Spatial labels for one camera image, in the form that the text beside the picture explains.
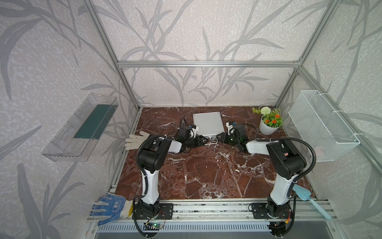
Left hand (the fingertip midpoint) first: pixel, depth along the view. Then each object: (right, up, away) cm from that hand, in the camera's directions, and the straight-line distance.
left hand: (206, 142), depth 97 cm
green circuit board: (-26, -37, -26) cm, 52 cm away
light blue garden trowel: (+52, -25, -20) cm, 60 cm away
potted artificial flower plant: (+41, +14, -3) cm, 44 cm away
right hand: (+8, +4, +1) cm, 9 cm away
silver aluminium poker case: (+3, +11, +5) cm, 13 cm away
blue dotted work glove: (-48, -31, -22) cm, 62 cm away
